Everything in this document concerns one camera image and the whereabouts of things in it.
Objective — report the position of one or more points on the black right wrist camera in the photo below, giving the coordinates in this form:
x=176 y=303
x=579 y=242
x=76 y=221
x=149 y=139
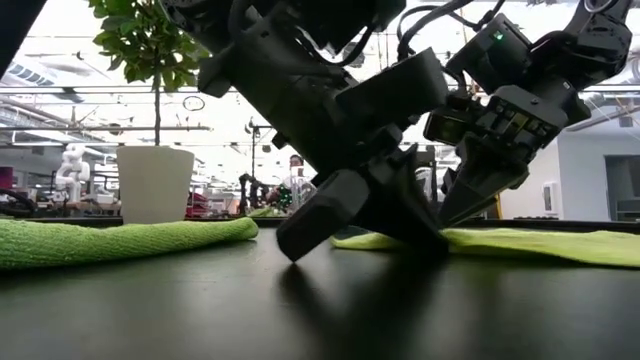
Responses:
x=447 y=127

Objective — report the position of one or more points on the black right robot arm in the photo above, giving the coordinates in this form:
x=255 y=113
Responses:
x=595 y=45

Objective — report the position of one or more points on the white wall box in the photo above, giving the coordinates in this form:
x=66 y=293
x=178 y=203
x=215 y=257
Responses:
x=549 y=200

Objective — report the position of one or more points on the black metal frame rig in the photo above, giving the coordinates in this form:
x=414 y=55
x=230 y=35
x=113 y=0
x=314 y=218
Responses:
x=253 y=150

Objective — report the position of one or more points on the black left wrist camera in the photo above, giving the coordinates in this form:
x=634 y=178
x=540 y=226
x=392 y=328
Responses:
x=395 y=90

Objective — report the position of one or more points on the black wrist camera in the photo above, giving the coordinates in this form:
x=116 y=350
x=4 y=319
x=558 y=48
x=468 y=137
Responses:
x=395 y=90
x=447 y=127

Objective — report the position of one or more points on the green leafy plant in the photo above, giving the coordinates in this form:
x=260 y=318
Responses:
x=145 y=45

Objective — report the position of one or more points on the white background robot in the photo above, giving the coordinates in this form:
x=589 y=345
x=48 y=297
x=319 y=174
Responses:
x=72 y=170

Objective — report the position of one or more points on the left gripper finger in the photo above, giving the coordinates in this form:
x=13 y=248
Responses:
x=400 y=210

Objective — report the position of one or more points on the person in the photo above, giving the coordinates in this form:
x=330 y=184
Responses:
x=296 y=162

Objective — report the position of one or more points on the white plant pot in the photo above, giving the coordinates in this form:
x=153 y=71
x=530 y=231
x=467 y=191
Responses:
x=155 y=185

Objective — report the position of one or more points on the yellow-green microfiber towel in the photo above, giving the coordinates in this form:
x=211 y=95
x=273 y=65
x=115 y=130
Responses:
x=550 y=245

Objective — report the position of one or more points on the green microfiber towel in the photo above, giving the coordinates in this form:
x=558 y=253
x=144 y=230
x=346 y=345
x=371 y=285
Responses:
x=100 y=242

